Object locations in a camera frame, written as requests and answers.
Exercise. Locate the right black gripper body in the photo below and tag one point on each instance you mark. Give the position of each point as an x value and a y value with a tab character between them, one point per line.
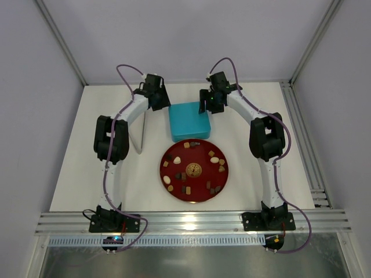
208	103

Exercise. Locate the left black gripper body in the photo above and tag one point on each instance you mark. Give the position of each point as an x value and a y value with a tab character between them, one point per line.
162	99

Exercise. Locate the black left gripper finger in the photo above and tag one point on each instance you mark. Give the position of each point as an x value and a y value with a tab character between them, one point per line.
156	101
164	98

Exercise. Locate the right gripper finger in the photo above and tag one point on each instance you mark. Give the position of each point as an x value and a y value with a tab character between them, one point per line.
202	100
215	106

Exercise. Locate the teal tin lid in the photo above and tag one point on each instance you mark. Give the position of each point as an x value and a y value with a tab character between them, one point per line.
185	117

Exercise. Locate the silver metal tongs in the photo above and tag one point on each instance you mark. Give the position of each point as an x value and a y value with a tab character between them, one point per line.
136	133

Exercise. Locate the teal square tin box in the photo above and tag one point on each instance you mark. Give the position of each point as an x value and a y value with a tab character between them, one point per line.
181	135

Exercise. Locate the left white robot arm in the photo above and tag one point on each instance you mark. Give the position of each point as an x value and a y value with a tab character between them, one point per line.
111	144

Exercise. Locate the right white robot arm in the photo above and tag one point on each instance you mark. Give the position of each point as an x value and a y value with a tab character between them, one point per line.
266	143

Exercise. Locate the white heart chocolate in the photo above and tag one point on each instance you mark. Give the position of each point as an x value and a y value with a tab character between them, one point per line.
177	160

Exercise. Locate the white oval swirl chocolate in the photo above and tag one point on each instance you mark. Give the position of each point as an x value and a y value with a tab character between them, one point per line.
166	180

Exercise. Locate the red round lacquer plate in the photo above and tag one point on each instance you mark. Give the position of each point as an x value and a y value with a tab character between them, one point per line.
202	176

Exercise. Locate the aluminium front rail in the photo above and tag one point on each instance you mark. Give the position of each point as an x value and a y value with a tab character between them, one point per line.
320	220

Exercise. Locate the slotted cable duct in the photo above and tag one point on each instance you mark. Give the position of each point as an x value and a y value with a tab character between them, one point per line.
158	241

